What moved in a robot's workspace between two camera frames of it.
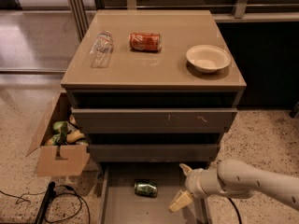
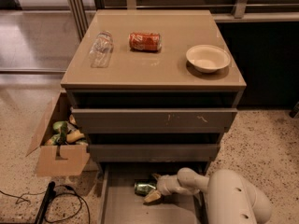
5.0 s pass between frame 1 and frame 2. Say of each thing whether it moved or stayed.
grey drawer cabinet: stayed
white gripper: moved
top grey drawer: stayed
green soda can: stayed
